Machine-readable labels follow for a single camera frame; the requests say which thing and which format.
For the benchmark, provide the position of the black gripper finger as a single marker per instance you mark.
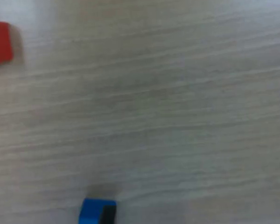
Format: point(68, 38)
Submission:
point(108, 215)

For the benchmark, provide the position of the blue cube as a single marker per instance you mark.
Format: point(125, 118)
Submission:
point(89, 210)

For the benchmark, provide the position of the red cube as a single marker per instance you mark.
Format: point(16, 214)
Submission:
point(0, 42)

